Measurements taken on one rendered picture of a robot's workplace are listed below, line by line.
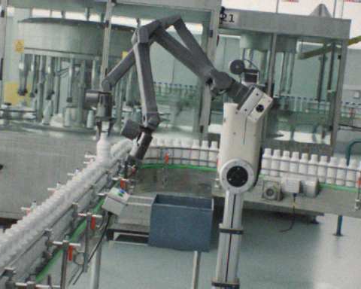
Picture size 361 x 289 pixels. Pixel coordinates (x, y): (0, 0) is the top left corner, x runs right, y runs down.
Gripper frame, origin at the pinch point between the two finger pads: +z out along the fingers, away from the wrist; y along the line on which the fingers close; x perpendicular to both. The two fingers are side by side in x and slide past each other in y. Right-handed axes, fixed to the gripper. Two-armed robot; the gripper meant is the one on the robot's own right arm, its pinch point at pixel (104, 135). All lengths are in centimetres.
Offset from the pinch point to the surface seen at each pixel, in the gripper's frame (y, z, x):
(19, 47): 120, -40, -302
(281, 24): -120, -87, -488
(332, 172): -129, 23, -107
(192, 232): -46, 46, -9
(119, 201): -17, 19, 69
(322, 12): -202, -126, -788
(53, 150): 84, 48, -299
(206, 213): -52, 36, -9
